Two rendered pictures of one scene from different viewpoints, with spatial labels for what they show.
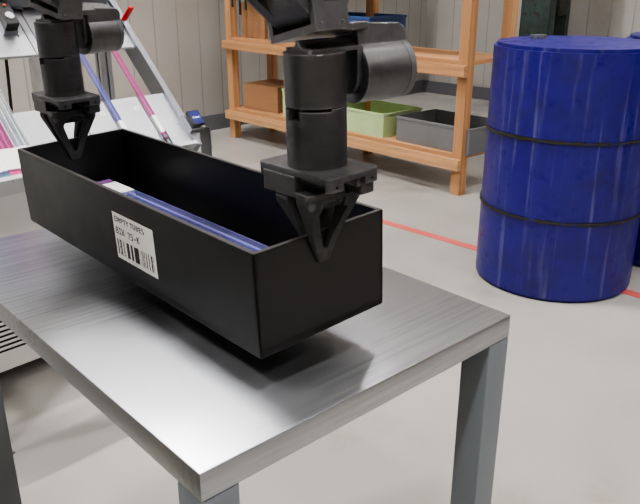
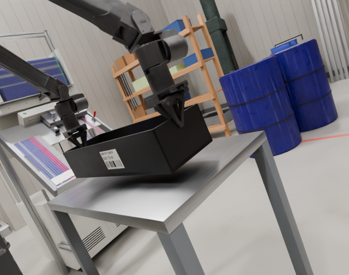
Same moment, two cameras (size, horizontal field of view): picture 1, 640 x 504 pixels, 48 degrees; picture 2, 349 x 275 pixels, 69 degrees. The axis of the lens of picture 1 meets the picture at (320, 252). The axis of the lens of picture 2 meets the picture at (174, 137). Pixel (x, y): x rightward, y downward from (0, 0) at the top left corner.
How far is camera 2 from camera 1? 0.19 m
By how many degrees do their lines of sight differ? 11
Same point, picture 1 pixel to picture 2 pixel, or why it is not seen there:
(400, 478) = (253, 234)
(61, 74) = (69, 120)
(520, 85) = (233, 87)
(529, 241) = not seen: hidden behind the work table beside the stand
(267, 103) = not seen: hidden behind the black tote
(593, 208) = (276, 116)
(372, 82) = (172, 49)
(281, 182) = (153, 101)
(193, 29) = (122, 122)
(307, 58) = (143, 47)
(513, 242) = not seen: hidden behind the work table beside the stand
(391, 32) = (172, 33)
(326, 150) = (164, 79)
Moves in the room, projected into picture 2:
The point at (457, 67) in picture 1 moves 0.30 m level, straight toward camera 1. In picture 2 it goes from (210, 95) to (211, 97)
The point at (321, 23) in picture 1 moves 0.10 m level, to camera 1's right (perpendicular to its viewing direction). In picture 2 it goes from (143, 30) to (186, 13)
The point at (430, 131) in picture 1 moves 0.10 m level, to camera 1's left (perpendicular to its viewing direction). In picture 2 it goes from (211, 120) to (205, 122)
